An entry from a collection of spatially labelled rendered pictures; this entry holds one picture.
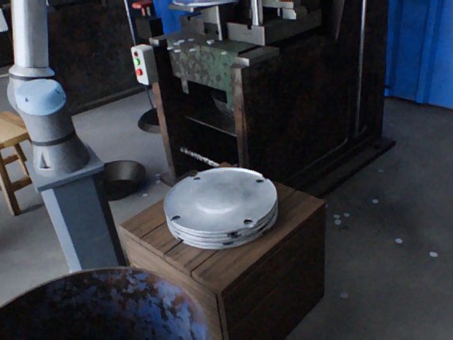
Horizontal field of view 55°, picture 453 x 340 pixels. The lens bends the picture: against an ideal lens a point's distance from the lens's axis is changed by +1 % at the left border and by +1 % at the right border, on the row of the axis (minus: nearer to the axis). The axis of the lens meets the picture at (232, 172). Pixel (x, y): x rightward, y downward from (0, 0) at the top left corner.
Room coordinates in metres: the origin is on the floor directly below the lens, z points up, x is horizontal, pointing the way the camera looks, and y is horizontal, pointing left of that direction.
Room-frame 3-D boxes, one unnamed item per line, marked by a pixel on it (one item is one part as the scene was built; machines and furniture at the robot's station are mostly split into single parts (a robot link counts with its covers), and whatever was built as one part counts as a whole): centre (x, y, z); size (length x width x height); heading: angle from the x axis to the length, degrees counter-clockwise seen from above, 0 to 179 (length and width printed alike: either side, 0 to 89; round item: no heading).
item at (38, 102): (1.12, 0.48, 0.62); 0.13 x 0.12 x 0.14; 32
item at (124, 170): (1.67, 0.54, 0.04); 0.30 x 0.30 x 0.07
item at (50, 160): (1.11, 0.48, 0.50); 0.15 x 0.15 x 0.10
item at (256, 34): (1.66, -0.12, 0.67); 0.45 x 0.30 x 0.06; 40
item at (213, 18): (1.55, 0.02, 0.72); 0.25 x 0.14 x 0.14; 130
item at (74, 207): (1.11, 0.48, 0.23); 0.19 x 0.19 x 0.45; 28
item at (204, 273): (0.92, 0.04, 0.18); 0.40 x 0.38 x 0.35; 134
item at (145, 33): (1.75, 0.26, 0.62); 0.10 x 0.06 x 0.20; 40
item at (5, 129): (1.74, 0.98, 0.16); 0.34 x 0.24 x 0.34; 46
